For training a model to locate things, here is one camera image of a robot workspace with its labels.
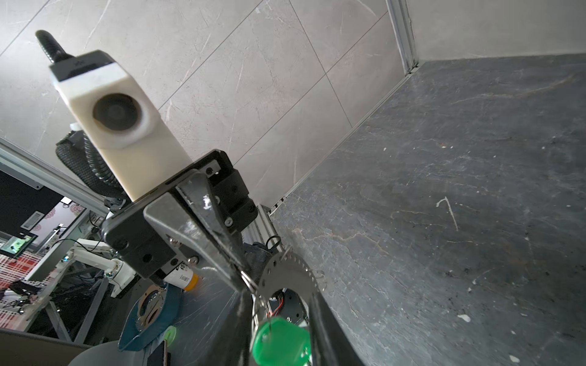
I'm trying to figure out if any teal plastic bowl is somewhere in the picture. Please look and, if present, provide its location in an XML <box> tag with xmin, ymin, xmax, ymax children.
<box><xmin>118</xmin><ymin>285</ymin><xmax>183</xmax><ymax>352</ymax></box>

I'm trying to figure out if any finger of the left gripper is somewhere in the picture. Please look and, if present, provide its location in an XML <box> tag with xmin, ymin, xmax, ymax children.
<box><xmin>176</xmin><ymin>170</ymin><xmax>250</xmax><ymax>275</ymax></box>
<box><xmin>143</xmin><ymin>193</ymin><xmax>247</xmax><ymax>291</ymax></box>

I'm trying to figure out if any green key tag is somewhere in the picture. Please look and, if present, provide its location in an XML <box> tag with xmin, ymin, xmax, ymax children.
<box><xmin>252</xmin><ymin>317</ymin><xmax>311</xmax><ymax>366</ymax></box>

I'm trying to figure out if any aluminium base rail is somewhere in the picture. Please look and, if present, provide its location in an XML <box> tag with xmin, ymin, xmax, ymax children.
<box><xmin>242</xmin><ymin>204</ymin><xmax>285</xmax><ymax>252</ymax></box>

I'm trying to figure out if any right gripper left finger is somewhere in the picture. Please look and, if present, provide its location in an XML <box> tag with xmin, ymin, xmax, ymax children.
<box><xmin>203</xmin><ymin>290</ymin><xmax>253</xmax><ymax>365</ymax></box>

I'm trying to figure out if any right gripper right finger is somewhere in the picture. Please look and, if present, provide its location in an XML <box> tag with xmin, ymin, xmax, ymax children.
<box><xmin>308</xmin><ymin>292</ymin><xmax>364</xmax><ymax>366</ymax></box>

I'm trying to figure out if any black smartphone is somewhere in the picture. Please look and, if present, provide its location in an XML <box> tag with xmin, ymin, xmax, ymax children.
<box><xmin>146</xmin><ymin>340</ymin><xmax>170</xmax><ymax>366</ymax></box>

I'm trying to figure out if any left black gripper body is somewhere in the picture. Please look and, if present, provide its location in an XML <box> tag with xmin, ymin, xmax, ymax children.
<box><xmin>102</xmin><ymin>149</ymin><xmax>258</xmax><ymax>279</ymax></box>

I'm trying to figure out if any left black corrugated cable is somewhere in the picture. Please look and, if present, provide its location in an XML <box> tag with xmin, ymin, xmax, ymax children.
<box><xmin>35</xmin><ymin>29</ymin><xmax>74</xmax><ymax>64</ymax></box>

